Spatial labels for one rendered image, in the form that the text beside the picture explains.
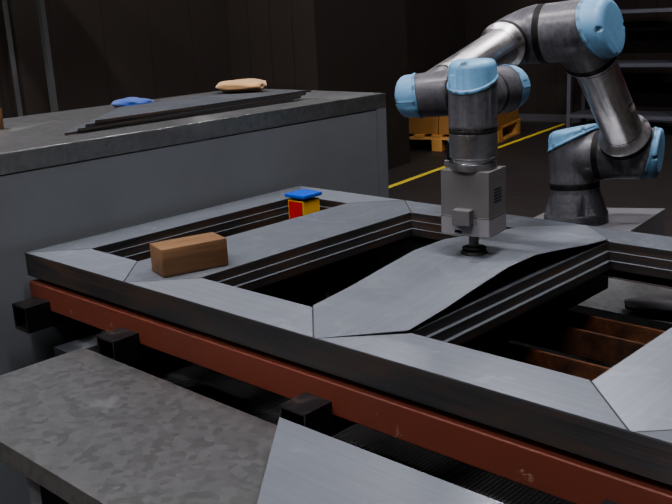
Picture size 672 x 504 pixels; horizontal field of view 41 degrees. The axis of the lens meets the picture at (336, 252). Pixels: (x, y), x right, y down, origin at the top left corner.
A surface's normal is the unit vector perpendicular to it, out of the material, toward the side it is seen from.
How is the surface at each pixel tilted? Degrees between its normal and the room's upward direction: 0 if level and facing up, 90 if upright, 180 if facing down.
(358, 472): 0
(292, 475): 0
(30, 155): 90
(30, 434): 0
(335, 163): 90
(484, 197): 90
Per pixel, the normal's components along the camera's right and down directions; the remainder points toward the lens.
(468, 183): -0.57, 0.25
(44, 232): 0.73, 0.15
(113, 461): -0.05, -0.96
